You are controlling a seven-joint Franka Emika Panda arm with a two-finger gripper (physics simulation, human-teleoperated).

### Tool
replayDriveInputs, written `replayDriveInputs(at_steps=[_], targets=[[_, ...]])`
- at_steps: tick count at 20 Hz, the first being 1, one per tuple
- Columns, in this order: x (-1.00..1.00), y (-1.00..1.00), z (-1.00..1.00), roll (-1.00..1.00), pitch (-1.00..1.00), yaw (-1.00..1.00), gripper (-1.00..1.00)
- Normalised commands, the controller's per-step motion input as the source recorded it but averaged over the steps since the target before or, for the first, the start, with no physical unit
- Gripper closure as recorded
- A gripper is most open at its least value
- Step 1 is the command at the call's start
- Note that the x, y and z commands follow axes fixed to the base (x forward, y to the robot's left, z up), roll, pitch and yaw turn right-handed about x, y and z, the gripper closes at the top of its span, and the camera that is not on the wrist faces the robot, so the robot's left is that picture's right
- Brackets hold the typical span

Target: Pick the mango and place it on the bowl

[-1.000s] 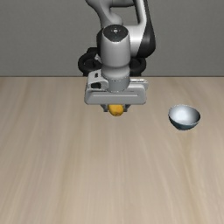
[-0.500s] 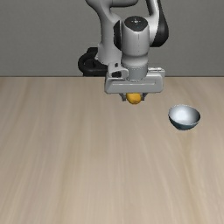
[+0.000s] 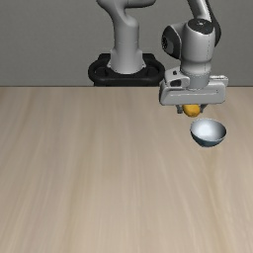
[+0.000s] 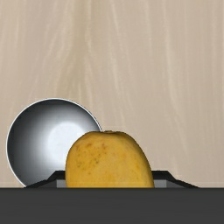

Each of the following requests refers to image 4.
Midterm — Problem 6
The yellow mango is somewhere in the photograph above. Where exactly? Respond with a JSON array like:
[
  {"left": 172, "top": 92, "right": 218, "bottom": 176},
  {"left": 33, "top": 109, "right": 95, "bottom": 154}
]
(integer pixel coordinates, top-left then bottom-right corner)
[{"left": 64, "top": 130, "right": 155, "bottom": 189}]

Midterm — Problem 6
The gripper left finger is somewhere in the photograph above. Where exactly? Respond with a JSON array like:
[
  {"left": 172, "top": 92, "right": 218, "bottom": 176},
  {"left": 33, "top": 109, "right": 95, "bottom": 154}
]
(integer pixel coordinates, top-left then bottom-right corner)
[{"left": 25, "top": 170, "right": 67, "bottom": 189}]

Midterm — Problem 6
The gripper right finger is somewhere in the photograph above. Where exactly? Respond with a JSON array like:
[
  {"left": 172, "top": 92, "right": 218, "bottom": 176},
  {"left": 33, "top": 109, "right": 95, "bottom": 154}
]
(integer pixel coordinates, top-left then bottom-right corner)
[{"left": 150, "top": 170, "right": 200, "bottom": 189}]

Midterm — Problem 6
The grey metal bowl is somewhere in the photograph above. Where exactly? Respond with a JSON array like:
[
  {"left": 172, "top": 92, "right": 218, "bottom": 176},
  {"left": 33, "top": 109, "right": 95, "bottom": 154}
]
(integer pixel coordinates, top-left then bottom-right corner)
[{"left": 5, "top": 97, "right": 102, "bottom": 187}]

